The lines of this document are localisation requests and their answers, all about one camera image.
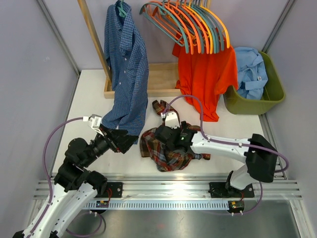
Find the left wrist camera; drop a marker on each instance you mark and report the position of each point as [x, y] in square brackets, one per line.
[95, 121]

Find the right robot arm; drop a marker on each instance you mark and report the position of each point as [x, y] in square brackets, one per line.
[256, 153]

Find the blue checked shirt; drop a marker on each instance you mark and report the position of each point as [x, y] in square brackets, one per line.
[125, 52]

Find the teal hanger blue shirt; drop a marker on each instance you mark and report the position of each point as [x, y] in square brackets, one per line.
[121, 9]

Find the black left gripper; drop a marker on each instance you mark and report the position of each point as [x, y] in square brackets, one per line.
[122, 144]

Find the light blue shirt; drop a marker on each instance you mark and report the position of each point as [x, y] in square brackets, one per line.
[252, 76]

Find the wooden clothes rack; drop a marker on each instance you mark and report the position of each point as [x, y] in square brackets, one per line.
[162, 76]

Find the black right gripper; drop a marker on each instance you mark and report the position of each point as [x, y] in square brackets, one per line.
[178, 129]

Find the red brown plaid shirt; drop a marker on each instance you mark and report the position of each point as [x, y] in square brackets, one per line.
[165, 159]

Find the aluminium rail base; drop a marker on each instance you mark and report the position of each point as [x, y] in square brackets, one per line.
[144, 186]

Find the green plastic basket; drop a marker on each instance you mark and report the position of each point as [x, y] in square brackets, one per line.
[273, 94]

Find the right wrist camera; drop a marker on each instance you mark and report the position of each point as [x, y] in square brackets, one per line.
[171, 119]

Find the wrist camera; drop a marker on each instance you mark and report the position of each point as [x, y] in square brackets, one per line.
[171, 119]
[95, 121]

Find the hanging hanger bunch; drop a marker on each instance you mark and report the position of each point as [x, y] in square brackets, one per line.
[189, 23]

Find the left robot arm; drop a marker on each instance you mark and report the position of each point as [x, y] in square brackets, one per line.
[74, 185]

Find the orange t-shirt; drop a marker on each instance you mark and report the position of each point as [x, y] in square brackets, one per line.
[207, 77]

